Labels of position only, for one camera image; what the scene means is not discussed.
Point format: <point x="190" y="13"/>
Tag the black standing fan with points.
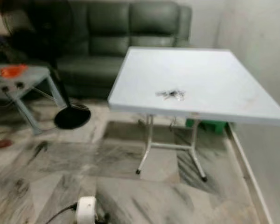
<point x="72" y="116"/>

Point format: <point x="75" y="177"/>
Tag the red-brown shoe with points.
<point x="0" y="144"/>

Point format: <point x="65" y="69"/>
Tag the green plastic stool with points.
<point x="207" y="127"/>

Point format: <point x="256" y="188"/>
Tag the small grey side table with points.
<point x="25" y="81"/>

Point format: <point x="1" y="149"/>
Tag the orange object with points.
<point x="13" y="71"/>

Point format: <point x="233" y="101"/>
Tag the white folding table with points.
<point x="200" y="74"/>

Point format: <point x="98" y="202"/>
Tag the dark green leather sofa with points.
<point x="112" y="28"/>

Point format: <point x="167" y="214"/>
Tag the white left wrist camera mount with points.
<point x="86" y="209"/>

